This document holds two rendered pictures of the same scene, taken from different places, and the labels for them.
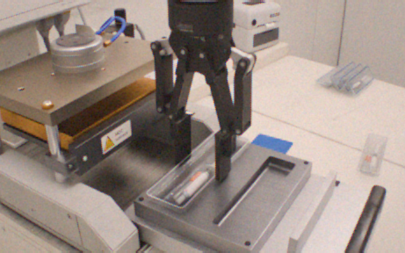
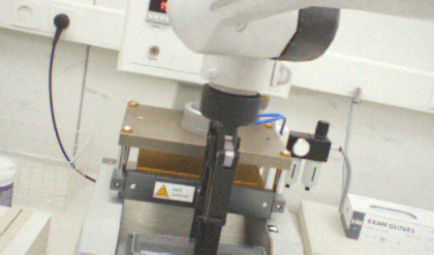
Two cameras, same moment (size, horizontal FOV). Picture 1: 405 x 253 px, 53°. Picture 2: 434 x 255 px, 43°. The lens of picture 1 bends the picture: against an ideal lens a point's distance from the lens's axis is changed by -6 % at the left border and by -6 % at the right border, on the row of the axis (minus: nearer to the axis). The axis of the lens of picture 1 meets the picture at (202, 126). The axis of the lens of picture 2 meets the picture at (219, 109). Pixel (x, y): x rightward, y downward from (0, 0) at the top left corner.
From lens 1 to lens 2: 52 cm
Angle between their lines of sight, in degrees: 48
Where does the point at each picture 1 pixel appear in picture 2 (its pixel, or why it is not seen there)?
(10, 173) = (102, 175)
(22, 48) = not seen: hidden behind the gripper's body
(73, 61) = (188, 119)
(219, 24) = (219, 111)
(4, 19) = (188, 73)
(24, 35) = not seen: hidden behind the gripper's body
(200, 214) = not seen: outside the picture
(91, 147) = (143, 182)
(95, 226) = (86, 228)
